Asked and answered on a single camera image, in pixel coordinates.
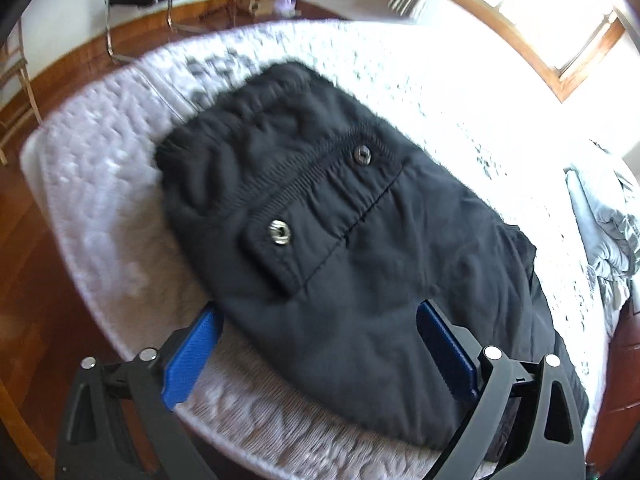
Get wooden window frame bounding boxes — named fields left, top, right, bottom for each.
left=437, top=0, right=628, bottom=103

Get folded grey duvet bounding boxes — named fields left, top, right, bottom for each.
left=565, top=140, right=640, bottom=311

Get wooden chair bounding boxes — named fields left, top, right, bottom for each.
left=0, top=25, right=43, bottom=166

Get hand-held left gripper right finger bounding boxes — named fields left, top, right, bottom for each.
left=416, top=300, right=587, bottom=480

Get black pants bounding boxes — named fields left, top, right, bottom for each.
left=154, top=61, right=591, bottom=463

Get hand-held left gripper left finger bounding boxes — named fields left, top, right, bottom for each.
left=54, top=305, right=226, bottom=480

